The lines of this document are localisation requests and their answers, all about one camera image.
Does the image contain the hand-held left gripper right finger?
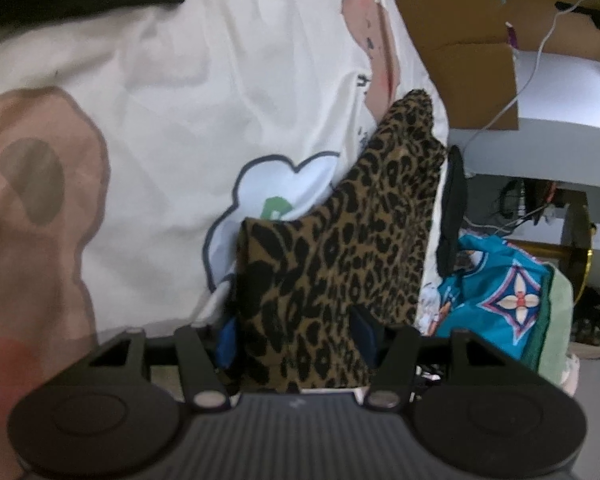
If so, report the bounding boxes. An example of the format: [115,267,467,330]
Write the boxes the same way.
[350,305,523,409]

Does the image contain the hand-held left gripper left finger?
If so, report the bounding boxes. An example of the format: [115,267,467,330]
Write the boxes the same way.
[82,314,241,409]

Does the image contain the leopard print garment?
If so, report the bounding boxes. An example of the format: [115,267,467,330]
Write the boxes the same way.
[235,89,447,393]

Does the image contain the teal printed garment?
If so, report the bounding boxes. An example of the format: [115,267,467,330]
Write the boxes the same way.
[420,235,552,363]

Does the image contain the black folded cloth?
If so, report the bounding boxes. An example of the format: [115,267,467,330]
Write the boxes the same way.
[436,144,470,277]

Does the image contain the light green cloth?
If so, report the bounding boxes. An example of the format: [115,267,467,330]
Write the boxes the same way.
[522,265,578,391]

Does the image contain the white printed bedsheet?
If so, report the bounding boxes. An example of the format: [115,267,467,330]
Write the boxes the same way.
[0,0,451,411]

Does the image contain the large cardboard box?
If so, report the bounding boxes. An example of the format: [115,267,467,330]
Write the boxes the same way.
[380,0,522,132]

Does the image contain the black cables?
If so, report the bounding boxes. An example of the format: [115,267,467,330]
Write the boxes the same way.
[497,177,561,231]

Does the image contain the white cable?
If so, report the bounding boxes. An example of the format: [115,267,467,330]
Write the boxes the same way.
[460,0,600,153]

